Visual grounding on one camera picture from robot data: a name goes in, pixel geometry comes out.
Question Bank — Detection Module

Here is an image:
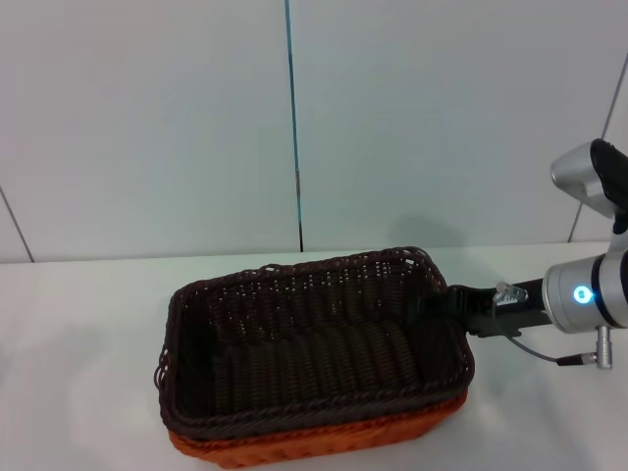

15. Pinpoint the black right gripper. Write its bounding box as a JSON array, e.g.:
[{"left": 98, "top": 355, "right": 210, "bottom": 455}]
[{"left": 414, "top": 277, "right": 551, "bottom": 340}]

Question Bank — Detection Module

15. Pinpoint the dark brown woven basket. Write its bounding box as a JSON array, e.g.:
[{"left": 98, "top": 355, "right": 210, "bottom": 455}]
[{"left": 152, "top": 245, "right": 477, "bottom": 441}]

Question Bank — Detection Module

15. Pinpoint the orange woven plastic basket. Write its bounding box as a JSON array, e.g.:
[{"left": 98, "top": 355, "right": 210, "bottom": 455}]
[{"left": 166, "top": 391, "right": 470, "bottom": 470}]

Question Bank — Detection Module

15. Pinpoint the clear plastic cable plug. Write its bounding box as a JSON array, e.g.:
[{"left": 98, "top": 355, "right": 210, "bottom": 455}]
[{"left": 495, "top": 280, "right": 529, "bottom": 303}]

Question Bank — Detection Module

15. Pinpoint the thin grey gripper cable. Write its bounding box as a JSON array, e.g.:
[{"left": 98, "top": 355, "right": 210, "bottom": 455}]
[{"left": 488, "top": 293, "right": 598, "bottom": 367}]

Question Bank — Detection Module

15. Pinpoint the silver metal cable connector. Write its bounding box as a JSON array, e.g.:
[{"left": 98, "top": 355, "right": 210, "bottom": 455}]
[{"left": 590, "top": 325, "right": 615, "bottom": 370}]

